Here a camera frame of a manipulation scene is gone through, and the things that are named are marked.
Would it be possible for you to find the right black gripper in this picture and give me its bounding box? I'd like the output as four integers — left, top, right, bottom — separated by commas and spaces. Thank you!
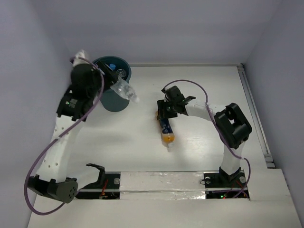
157, 98, 178, 119

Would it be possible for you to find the clear bottle blue label cap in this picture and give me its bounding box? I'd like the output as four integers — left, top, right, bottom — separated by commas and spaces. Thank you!
109, 64, 116, 70

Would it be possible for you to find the small clear bottle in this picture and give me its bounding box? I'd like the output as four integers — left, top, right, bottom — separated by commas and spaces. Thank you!
116, 69, 127, 78

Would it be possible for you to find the orange juice bottle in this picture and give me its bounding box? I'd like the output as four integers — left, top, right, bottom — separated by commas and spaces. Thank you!
155, 111, 175, 152

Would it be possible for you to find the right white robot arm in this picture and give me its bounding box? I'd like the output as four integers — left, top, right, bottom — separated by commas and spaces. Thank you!
157, 86, 252, 186

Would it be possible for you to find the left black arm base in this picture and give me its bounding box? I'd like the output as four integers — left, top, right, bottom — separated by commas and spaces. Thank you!
76, 163, 121, 200

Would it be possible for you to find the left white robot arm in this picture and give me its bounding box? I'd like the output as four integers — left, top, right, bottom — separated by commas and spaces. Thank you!
27, 59, 117, 203

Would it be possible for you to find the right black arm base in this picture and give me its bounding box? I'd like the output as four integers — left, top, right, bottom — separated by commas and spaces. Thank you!
199, 168, 249, 200

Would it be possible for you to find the dark green plastic bin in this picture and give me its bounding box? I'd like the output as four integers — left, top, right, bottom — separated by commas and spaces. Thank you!
93, 56, 132, 112

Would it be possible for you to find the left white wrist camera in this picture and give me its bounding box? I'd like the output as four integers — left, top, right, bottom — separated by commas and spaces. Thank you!
70, 49, 89, 67

